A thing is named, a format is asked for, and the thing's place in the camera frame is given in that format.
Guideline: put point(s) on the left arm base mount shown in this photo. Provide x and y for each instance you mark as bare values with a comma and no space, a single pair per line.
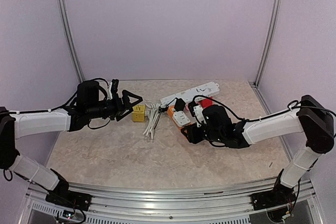
73,199

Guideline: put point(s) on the black plug with cable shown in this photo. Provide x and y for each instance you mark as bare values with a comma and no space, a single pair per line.
181,103

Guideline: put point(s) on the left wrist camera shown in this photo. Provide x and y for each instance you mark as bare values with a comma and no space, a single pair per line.
113,88

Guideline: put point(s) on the small circuit board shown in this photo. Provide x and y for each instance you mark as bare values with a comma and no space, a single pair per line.
66,215

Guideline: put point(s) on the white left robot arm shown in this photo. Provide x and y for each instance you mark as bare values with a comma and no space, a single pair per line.
90,101

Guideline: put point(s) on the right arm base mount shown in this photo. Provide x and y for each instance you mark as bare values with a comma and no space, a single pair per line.
272,198

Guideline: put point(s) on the yellow cube socket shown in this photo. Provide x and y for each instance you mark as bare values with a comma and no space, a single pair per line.
138,113

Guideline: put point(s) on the aluminium front rail frame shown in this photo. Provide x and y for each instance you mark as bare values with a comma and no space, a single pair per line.
187,205

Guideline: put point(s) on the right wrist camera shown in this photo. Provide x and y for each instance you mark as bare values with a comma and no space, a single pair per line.
196,111

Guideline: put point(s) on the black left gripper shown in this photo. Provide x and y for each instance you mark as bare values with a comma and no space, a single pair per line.
120,109

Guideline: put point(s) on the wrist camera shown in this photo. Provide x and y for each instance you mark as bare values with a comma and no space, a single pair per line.
196,111
113,88

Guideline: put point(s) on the long white power strip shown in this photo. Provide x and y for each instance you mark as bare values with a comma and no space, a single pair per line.
209,89

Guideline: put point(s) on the left aluminium corner post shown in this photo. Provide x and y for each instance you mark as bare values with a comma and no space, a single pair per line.
70,41

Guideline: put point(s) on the orange power strip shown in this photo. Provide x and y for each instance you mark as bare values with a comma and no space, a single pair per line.
170,112

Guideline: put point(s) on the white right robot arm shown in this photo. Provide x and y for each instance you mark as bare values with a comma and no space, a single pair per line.
307,116

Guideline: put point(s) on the red cube socket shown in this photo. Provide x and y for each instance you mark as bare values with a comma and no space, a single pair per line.
204,103

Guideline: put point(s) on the aluminium corner post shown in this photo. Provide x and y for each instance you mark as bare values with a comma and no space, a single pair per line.
70,41
268,43

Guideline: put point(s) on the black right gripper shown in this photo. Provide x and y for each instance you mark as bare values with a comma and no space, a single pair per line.
192,137

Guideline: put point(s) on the white plug adapter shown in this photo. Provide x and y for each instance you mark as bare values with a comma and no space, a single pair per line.
180,119

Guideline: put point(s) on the right aluminium corner post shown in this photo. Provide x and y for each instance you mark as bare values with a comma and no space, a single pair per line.
268,43

